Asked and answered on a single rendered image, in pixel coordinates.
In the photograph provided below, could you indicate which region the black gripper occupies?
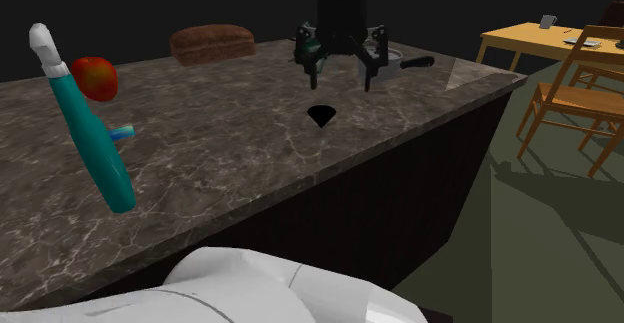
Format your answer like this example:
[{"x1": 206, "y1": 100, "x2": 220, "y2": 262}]
[{"x1": 293, "y1": 0, "x2": 390, "y2": 93}]

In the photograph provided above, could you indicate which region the black cone shaped object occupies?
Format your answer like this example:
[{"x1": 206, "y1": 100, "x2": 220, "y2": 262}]
[{"x1": 306, "y1": 105, "x2": 338, "y2": 130}]

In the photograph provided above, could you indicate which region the brown bread loaf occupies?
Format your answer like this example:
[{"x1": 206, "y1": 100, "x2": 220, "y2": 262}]
[{"x1": 168, "y1": 23, "x2": 257, "y2": 68}]

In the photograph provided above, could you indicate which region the yellow wooden table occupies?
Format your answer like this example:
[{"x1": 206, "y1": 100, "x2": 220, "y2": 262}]
[{"x1": 474, "y1": 13, "x2": 624, "y2": 73}]

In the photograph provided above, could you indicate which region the small blue cylinder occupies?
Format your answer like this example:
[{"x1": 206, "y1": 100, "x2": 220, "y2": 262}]
[{"x1": 108, "y1": 125, "x2": 136, "y2": 142}]

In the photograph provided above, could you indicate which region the wooden chair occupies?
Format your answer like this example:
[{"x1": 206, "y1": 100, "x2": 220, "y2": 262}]
[{"x1": 515, "y1": 24, "x2": 624, "y2": 179}]

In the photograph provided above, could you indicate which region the red apple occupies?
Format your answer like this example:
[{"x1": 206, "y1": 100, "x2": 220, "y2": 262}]
[{"x1": 70, "y1": 56, "x2": 120, "y2": 103}]

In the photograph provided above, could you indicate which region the teal spray bottle white cap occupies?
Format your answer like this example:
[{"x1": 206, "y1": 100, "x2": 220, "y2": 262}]
[{"x1": 28, "y1": 21, "x2": 138, "y2": 215}]

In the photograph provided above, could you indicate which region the silver pot black handle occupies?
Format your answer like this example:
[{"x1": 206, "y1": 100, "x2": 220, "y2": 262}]
[{"x1": 358, "y1": 46, "x2": 436, "y2": 83}]

